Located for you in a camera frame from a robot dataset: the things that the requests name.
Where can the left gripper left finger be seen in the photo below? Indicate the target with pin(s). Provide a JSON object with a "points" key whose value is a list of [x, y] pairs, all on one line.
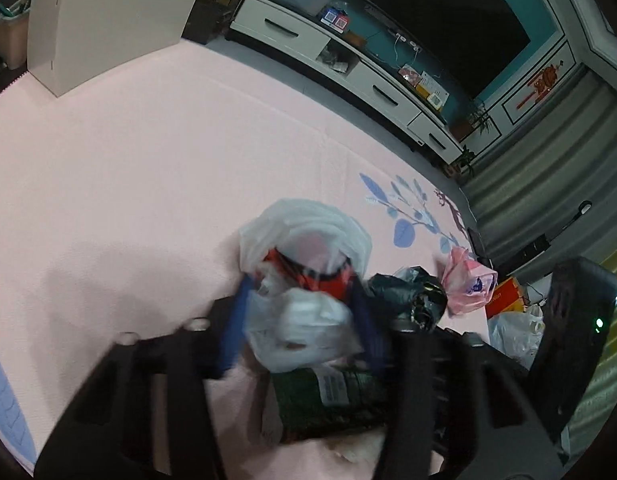
{"points": [[143, 412]]}

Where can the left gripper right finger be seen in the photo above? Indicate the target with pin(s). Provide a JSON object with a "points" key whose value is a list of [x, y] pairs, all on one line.
{"points": [[453, 406]]}

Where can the black plastic bag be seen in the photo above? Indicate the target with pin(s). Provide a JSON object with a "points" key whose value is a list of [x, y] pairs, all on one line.
{"points": [[412, 301]]}

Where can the dark green snack bag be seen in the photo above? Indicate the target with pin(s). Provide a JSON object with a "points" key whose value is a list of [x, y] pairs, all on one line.
{"points": [[320, 402]]}

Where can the white plastic bag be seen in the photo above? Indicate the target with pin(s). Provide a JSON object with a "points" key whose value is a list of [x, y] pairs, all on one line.
{"points": [[304, 258]]}

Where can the white shopping bag on floor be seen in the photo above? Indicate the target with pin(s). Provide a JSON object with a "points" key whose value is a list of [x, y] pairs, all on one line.
{"points": [[518, 334]]}

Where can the red gift bag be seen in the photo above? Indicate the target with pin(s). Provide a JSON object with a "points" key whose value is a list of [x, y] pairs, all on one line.
{"points": [[509, 296]]}

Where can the small pink plastic bag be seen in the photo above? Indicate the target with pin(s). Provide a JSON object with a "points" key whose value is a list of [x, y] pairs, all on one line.
{"points": [[468, 284]]}

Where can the pink patterned tablecloth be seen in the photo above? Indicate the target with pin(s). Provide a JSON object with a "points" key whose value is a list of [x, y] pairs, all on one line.
{"points": [[121, 202]]}

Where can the potted plant on floor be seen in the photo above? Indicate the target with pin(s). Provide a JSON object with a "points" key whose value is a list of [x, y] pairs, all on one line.
{"points": [[462, 165]]}

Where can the grey curtain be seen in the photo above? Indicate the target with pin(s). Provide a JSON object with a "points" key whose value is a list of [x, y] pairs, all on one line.
{"points": [[558, 175]]}

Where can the potted plant on cabinet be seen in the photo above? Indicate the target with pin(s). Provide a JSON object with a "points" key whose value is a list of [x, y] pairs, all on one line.
{"points": [[476, 119]]}

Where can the white tv cabinet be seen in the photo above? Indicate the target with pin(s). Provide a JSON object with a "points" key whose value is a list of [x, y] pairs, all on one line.
{"points": [[312, 46]]}

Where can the white storage box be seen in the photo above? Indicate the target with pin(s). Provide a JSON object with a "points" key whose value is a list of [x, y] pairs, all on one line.
{"points": [[72, 41]]}

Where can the black television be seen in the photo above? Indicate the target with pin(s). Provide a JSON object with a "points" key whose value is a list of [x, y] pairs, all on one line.
{"points": [[474, 40]]}

